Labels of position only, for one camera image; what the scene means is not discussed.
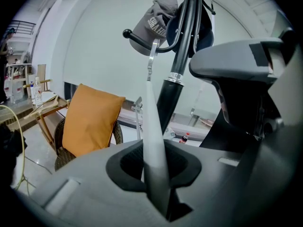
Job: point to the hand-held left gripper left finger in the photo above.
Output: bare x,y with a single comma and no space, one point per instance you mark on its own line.
90,197

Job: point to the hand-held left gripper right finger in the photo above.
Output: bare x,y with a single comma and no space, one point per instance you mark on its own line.
236,193

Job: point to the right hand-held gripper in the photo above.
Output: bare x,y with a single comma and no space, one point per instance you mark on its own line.
243,112

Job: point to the black coat stand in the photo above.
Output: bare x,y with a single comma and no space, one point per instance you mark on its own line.
170,96

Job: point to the white metal stand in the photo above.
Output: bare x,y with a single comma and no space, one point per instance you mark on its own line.
137,117

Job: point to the wooden clothes hanger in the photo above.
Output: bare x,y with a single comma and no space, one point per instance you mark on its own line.
50,103

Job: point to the dark navy cap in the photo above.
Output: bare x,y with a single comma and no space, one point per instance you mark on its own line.
207,34

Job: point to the dark wicker chair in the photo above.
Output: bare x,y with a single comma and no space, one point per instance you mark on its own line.
62,159

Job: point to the cola bottle red cap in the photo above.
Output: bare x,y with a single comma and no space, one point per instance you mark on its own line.
184,139

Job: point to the grey low platform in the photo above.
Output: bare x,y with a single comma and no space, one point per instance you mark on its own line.
189,126

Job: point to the orange cushion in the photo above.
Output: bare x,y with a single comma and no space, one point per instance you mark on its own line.
92,119

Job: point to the grey baseball cap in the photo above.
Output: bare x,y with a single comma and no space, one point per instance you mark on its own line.
154,15

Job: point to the wooden folding table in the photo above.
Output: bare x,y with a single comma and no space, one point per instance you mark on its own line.
45,124

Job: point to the black cloth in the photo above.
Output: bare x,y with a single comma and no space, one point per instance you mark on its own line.
9,145

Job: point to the clear water bottle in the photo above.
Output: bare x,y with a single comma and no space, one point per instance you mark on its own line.
38,93

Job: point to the black metal railing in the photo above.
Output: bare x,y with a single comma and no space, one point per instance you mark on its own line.
23,27

